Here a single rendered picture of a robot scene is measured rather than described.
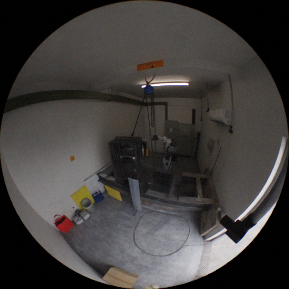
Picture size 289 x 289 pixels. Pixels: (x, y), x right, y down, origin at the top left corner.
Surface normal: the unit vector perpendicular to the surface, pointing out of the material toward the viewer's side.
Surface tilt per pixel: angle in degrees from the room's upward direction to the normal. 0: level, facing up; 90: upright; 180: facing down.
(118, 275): 0
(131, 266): 0
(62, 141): 90
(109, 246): 0
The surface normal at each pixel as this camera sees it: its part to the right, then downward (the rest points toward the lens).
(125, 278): -0.03, -0.95
